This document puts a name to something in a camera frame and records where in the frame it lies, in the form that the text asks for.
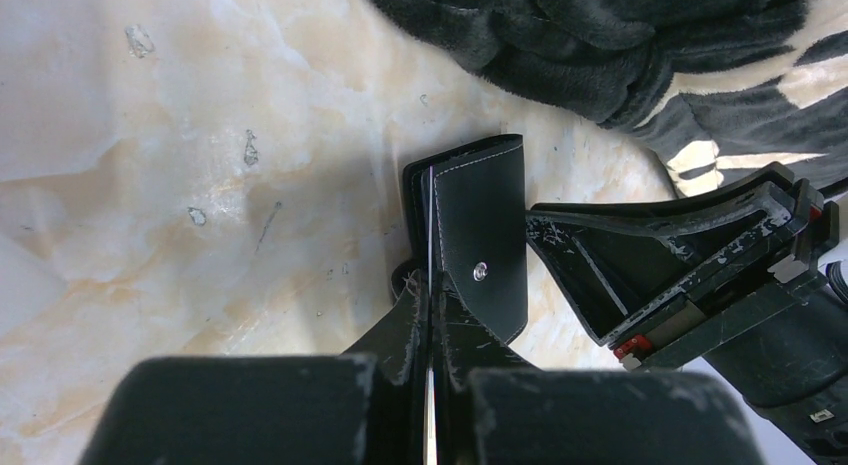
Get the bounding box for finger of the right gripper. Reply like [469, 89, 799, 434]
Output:
[529, 162, 796, 218]

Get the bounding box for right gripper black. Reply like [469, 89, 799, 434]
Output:
[526, 183, 847, 462]

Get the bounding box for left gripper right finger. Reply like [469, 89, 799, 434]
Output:
[430, 276, 762, 464]

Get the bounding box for black leather card holder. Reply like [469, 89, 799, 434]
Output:
[401, 134, 528, 343]

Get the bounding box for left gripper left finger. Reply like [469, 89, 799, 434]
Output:
[81, 271, 428, 464]

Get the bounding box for black floral plush blanket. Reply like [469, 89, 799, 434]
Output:
[370, 0, 847, 197]

